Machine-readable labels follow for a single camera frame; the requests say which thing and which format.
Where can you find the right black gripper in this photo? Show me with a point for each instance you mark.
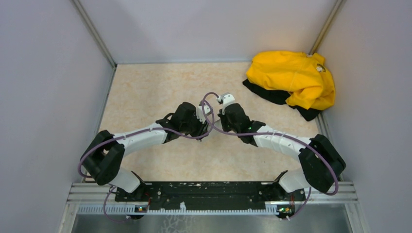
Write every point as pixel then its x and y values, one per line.
pixel 225 128

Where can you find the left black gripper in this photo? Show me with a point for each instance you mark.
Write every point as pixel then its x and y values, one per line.
pixel 202 127

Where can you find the white cardboard box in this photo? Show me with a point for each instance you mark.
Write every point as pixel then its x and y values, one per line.
pixel 212 131

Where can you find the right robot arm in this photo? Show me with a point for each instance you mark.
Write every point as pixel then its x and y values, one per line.
pixel 320 163

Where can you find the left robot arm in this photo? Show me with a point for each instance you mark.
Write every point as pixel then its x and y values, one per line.
pixel 103 157

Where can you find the black garment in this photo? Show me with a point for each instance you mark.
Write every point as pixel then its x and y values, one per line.
pixel 279 97

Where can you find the yellow garment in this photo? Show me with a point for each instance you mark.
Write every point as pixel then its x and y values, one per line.
pixel 305 77

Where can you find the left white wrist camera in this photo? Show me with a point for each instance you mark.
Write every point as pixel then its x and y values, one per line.
pixel 202 112

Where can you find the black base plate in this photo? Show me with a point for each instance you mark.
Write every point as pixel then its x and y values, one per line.
pixel 203 196

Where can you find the aluminium frame rail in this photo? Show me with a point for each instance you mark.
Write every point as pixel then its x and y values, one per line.
pixel 94 199

